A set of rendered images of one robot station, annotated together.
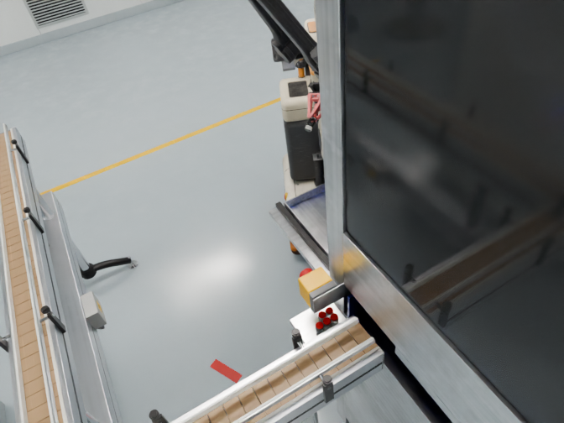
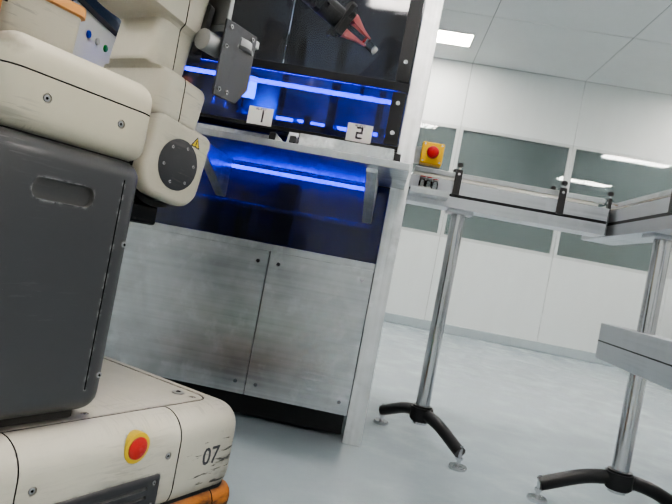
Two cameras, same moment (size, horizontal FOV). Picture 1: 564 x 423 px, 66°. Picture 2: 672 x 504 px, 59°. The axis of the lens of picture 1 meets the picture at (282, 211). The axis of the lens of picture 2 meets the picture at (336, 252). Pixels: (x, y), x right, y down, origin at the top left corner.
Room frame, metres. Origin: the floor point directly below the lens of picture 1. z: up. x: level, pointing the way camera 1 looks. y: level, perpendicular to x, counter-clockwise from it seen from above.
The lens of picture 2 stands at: (2.52, 0.64, 0.60)
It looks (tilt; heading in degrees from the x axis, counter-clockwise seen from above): 0 degrees down; 208
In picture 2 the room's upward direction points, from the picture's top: 11 degrees clockwise
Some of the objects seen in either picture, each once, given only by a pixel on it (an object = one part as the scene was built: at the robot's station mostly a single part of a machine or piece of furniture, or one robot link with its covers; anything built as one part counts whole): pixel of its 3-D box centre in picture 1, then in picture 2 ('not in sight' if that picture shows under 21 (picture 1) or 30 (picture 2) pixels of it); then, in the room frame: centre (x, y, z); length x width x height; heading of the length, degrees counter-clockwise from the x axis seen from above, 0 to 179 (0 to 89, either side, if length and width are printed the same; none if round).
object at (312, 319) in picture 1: (323, 329); (428, 194); (0.59, -0.06, 0.87); 0.14 x 0.13 x 0.02; 23
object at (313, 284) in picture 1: (317, 289); (431, 155); (0.63, -0.06, 0.99); 0.08 x 0.07 x 0.07; 23
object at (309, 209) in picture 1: (345, 219); (349, 158); (0.94, -0.20, 0.90); 0.34 x 0.26 x 0.04; 23
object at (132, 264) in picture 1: (91, 275); not in sight; (1.58, 1.11, 0.07); 0.50 x 0.08 x 0.14; 113
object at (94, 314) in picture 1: (93, 310); not in sight; (1.03, 0.81, 0.50); 0.12 x 0.05 x 0.09; 23
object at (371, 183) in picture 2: not in sight; (369, 198); (0.88, -0.14, 0.79); 0.34 x 0.03 x 0.13; 23
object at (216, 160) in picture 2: not in sight; (210, 169); (1.08, -0.60, 0.79); 0.34 x 0.03 x 0.13; 23
